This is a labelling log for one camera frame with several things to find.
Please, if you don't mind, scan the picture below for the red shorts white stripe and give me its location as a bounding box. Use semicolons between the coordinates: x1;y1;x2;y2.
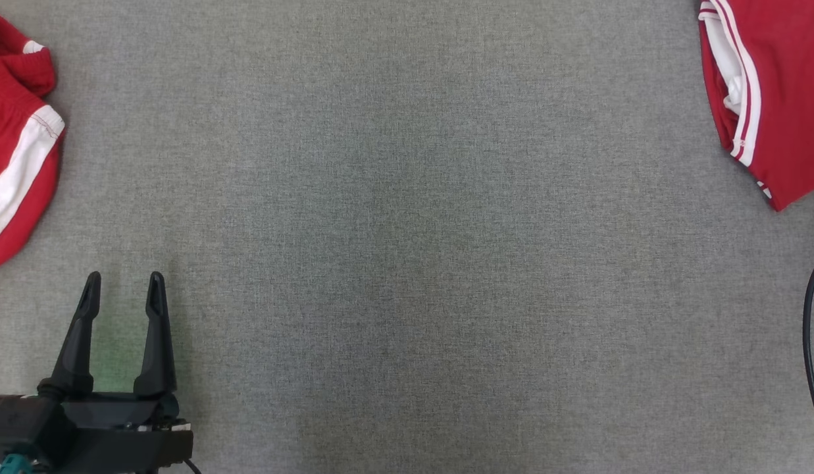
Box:
0;7;67;275

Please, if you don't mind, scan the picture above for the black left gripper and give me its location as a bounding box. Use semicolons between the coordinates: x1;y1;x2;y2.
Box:
38;271;195;474

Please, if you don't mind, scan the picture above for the red basketball jersey white trim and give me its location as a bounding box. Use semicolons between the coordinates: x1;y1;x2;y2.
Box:
698;0;814;213

